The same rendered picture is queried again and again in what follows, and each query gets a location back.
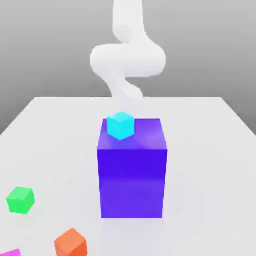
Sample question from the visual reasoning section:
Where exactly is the small cyan cube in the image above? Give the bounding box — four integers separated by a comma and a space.
106, 111, 136, 141

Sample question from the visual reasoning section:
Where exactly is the small green cube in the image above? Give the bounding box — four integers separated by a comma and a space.
6, 186, 36, 215

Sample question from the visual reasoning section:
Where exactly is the small orange cube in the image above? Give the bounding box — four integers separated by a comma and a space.
54, 227, 88, 256

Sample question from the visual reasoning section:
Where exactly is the small magenta cube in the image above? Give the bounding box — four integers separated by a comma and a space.
0, 248, 22, 256

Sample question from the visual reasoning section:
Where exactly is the large purple box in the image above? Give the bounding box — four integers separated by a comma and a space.
96, 118, 168, 219

